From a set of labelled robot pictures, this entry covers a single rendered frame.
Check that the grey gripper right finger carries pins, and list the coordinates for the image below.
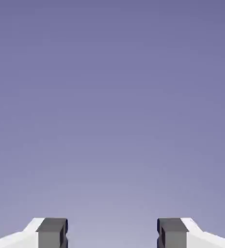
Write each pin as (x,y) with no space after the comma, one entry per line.
(174,235)

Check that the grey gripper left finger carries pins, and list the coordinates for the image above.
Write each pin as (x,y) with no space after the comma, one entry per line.
(48,235)

